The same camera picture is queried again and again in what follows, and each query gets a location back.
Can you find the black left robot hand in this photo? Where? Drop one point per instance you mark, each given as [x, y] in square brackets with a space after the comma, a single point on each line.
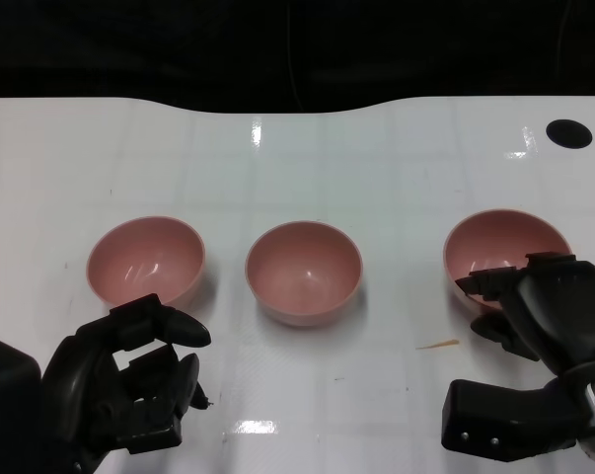
[80, 385]

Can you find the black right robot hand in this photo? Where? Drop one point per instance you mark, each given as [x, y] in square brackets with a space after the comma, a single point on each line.
[563, 306]

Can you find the pink plastic bowl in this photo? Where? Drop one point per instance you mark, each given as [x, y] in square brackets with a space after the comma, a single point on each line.
[302, 276]
[499, 242]
[144, 257]

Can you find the black round table grommet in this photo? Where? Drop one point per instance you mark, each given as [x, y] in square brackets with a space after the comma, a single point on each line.
[568, 133]

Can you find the black cloth backdrop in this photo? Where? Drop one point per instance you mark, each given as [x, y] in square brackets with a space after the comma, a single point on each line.
[129, 49]

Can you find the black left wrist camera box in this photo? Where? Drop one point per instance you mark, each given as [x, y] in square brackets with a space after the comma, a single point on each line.
[6, 395]

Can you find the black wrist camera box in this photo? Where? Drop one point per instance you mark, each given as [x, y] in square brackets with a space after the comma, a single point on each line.
[6, 395]
[499, 415]

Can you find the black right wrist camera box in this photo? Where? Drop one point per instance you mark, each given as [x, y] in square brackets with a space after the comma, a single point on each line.
[499, 415]

